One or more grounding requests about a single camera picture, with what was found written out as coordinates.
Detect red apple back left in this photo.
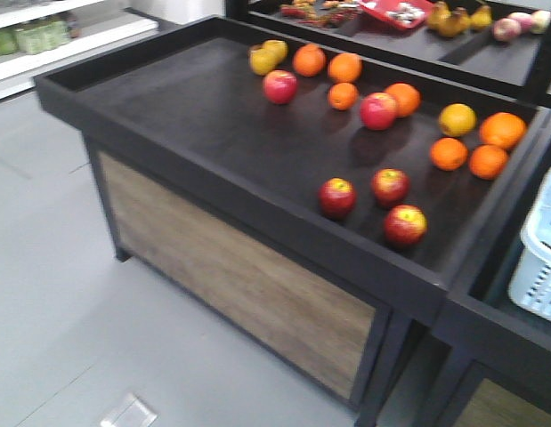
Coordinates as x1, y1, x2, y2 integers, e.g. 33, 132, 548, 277
263, 69, 298, 105

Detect red apple front right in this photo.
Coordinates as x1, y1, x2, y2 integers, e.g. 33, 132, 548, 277
383, 205, 427, 248

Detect black wooden fruit display table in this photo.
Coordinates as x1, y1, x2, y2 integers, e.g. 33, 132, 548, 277
36, 17, 551, 426

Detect red apple centre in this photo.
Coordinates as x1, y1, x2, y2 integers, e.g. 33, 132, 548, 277
360, 92, 397, 131

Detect light blue plastic basket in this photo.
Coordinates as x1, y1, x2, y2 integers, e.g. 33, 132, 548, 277
508, 167, 551, 322

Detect yellow orange right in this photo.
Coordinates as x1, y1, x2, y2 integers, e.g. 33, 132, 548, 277
438, 103, 476, 138

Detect large orange far right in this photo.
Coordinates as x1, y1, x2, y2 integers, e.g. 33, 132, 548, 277
479, 112, 527, 151

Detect red apple front middle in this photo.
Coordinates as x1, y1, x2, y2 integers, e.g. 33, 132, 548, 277
370, 168, 410, 208

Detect small orange centre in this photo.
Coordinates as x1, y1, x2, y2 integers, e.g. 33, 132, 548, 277
328, 82, 359, 111

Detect red plastic tray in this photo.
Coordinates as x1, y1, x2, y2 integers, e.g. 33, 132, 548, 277
358, 0, 434, 30

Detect orange behind centre apple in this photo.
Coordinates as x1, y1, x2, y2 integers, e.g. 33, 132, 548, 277
384, 83, 421, 118

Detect small orange right edge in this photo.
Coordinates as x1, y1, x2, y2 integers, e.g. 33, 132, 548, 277
468, 144, 509, 181

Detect white store shelving unit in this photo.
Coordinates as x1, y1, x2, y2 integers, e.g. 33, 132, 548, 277
0, 0, 159, 100

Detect black rear display table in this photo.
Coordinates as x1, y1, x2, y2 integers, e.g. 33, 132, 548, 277
223, 1, 551, 108

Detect red apple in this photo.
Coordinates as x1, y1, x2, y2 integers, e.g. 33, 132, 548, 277
360, 92, 397, 131
319, 177, 357, 221
370, 168, 410, 208
383, 205, 427, 248
263, 69, 298, 105

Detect small orange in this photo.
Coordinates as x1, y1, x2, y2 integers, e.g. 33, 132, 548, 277
328, 82, 359, 111
429, 137, 468, 171

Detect orange back middle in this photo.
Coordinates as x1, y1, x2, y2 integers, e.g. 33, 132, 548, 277
328, 52, 362, 83

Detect orange back left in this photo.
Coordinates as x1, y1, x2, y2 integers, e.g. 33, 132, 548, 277
292, 44, 327, 77

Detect red apple front left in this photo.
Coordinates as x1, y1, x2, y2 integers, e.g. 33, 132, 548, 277
319, 177, 357, 221

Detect small orange near right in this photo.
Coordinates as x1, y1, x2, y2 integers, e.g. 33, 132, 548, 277
429, 137, 468, 171

